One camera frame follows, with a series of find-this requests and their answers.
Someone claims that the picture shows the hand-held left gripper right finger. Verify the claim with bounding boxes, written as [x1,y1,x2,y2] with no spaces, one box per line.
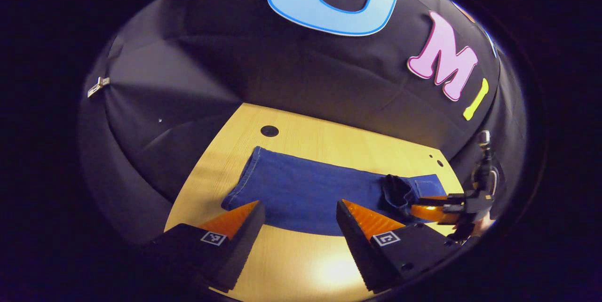
[336,199,464,294]

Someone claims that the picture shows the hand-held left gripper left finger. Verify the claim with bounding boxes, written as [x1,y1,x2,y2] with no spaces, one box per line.
[141,200,267,293]

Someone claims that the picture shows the blue denim jeans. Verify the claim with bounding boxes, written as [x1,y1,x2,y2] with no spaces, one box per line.
[221,146,448,238]

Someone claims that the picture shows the small white tag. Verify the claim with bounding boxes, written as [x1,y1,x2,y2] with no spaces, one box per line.
[87,76,111,98]

